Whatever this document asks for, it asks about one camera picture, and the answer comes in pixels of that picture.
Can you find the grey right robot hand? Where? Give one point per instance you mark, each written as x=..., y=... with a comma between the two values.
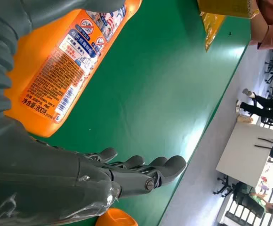
x=32, y=181

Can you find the green table mat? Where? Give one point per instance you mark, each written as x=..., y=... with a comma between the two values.
x=150, y=93

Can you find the white background table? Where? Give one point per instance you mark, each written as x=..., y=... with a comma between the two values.
x=242, y=156

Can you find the yellow plastic-wrapped flat box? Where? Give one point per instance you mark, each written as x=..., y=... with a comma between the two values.
x=212, y=28

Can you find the seated person in background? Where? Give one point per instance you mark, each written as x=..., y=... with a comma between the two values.
x=246, y=199

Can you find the walking person in background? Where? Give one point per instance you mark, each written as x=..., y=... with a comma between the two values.
x=268, y=109

